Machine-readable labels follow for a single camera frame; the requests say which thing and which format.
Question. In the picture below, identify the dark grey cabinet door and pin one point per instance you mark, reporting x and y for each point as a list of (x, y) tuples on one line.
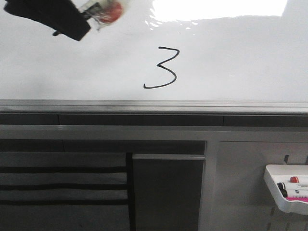
[(167, 193)]

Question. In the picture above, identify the white plastic marker tray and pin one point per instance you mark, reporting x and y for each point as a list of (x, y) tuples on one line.
[(282, 173)]

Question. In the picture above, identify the red capped marker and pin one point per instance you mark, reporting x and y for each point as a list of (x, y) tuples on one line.
[(299, 179)]

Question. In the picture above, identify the grey drawer cabinet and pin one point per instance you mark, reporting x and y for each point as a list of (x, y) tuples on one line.
[(53, 185)]

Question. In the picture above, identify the white whiteboard with aluminium frame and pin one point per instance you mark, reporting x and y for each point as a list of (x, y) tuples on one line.
[(163, 57)]

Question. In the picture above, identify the red round magnet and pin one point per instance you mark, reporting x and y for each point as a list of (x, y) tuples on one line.
[(111, 12)]

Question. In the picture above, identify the black capped marker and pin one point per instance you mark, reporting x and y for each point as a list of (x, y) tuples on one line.
[(293, 189)]

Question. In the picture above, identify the white black whiteboard marker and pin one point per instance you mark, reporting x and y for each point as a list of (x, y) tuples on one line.
[(91, 6)]

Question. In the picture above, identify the pink eraser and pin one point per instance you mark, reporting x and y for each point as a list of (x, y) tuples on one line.
[(301, 199)]

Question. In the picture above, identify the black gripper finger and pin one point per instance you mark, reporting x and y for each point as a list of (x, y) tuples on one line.
[(43, 11)]

